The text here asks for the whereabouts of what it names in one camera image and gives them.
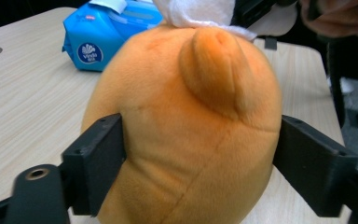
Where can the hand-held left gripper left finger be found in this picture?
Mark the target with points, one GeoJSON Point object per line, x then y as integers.
{"type": "Point", "coordinates": [96, 161]}

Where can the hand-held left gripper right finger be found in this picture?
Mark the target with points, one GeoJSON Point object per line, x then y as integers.
{"type": "Point", "coordinates": [317, 168]}

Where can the white wet wipe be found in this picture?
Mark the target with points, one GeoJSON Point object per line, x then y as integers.
{"type": "Point", "coordinates": [199, 12]}

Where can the orange plush toy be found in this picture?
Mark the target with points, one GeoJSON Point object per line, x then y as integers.
{"type": "Point", "coordinates": [183, 140]}

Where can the blue wet wipes pack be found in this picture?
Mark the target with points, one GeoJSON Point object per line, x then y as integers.
{"type": "Point", "coordinates": [105, 37]}

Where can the black tape strip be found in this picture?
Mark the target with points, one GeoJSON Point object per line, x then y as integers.
{"type": "Point", "coordinates": [270, 43]}

